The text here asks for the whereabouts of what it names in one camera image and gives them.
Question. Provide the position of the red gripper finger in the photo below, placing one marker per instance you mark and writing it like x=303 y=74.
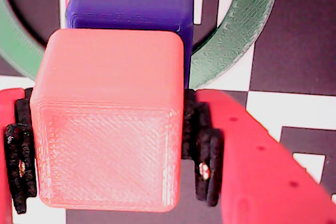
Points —
x=18 y=155
x=262 y=182

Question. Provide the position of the orange cube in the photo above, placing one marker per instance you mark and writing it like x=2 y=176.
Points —
x=105 y=116

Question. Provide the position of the checkered marker board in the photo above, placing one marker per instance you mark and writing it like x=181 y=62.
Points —
x=294 y=24

